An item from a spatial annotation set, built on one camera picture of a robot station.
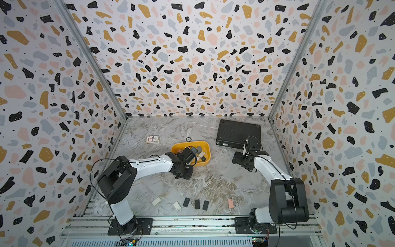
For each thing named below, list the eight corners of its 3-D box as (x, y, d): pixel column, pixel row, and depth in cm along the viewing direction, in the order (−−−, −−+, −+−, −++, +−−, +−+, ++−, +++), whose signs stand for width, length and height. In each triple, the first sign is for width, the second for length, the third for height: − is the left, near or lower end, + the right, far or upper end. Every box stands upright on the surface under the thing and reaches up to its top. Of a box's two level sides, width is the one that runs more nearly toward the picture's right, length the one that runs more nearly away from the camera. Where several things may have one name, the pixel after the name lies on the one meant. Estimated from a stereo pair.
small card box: (144, 143, 108) (143, 141, 106) (147, 137, 112) (146, 135, 110) (159, 143, 108) (158, 141, 106) (160, 137, 112) (160, 135, 110)
